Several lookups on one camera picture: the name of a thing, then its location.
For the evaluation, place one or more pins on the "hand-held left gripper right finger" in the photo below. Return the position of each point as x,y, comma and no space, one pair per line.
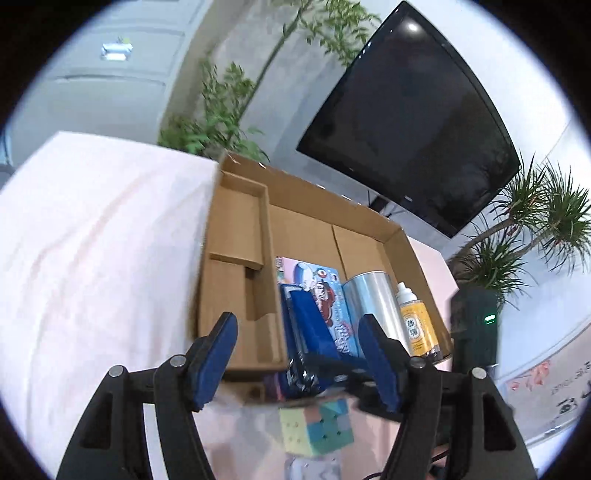
378,364

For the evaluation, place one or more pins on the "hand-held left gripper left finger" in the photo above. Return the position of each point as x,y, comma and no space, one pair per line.
217,360

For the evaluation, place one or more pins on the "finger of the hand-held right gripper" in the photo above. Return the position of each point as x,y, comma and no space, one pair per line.
309,327
288,332

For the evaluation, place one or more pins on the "colourful printed toy box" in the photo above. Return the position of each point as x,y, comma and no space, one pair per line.
330,288

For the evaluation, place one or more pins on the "yellow label spray bottle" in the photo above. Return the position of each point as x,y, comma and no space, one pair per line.
415,327

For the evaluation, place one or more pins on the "silver metal can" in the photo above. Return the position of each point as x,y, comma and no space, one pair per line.
374,295

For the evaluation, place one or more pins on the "pastel puzzle cube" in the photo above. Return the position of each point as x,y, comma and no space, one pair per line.
318,427

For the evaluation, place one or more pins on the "brown cardboard box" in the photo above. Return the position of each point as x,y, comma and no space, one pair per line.
240,230

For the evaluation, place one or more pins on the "white floral printed board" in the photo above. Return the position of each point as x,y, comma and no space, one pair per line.
554,369

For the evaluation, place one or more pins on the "spiky palm plant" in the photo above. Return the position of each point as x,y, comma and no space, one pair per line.
545,207

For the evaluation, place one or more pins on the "black flat television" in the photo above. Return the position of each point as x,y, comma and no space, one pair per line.
415,115

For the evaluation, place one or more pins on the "leafy green tree plant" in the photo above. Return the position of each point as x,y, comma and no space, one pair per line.
217,101

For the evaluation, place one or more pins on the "grey glass door cabinet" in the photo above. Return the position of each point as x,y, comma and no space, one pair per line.
92,92

